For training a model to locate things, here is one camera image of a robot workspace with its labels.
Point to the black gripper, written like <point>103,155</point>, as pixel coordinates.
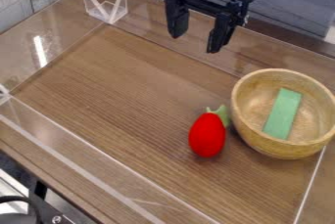
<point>235,15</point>

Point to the green rectangular block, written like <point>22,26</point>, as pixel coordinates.
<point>279,122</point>

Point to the brown wooden bowl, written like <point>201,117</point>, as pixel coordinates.
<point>252,101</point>

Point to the red plush strawberry toy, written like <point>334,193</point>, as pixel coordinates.
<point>208,132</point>

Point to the clear acrylic corner bracket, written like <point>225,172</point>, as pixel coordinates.
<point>106,11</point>

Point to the clear acrylic tray wall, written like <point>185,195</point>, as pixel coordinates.
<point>114,192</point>

